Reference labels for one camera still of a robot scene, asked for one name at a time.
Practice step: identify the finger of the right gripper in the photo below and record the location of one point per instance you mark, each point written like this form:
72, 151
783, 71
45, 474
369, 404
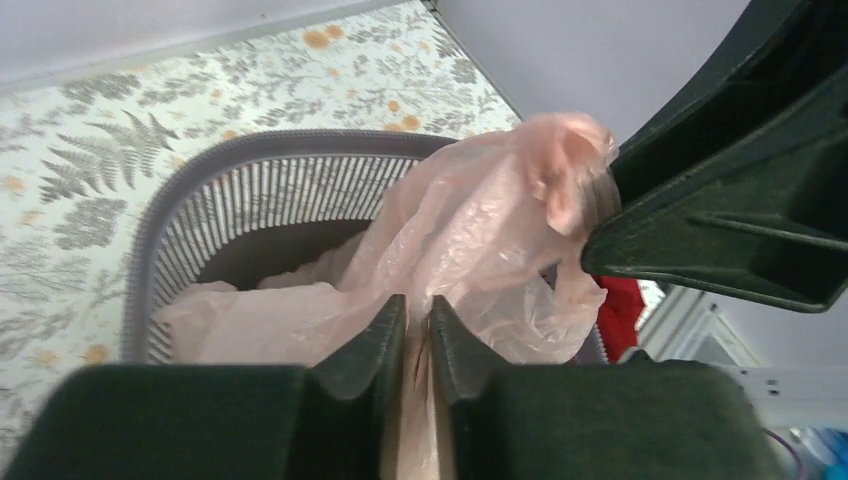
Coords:
738, 185

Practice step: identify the grey plastic trash bin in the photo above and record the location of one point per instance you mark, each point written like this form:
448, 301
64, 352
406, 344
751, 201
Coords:
252, 207

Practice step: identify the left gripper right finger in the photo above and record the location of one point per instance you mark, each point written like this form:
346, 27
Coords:
468, 427

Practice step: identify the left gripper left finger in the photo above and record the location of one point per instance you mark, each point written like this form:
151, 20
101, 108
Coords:
347, 426

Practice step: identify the red cloth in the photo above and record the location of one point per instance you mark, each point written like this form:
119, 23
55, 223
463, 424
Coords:
614, 332

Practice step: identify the pink plastic trash bag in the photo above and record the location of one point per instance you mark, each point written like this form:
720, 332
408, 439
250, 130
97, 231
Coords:
494, 223

